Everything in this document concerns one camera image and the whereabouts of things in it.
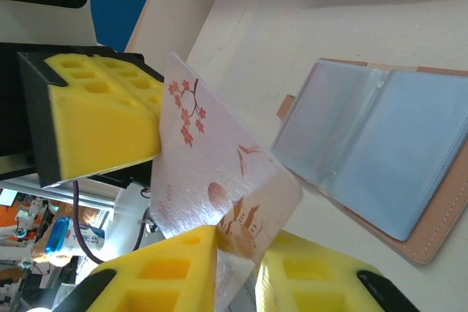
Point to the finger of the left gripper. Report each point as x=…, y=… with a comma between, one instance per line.
x=102, y=136

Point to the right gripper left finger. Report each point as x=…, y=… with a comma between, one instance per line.
x=204, y=272

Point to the aluminium rail frame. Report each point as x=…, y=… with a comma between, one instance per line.
x=36, y=189

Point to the white card red blossom print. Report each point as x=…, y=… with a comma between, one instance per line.
x=219, y=166

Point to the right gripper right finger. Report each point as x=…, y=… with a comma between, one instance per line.
x=267, y=272

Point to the white bottle blue cap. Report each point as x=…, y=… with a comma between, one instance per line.
x=84, y=237

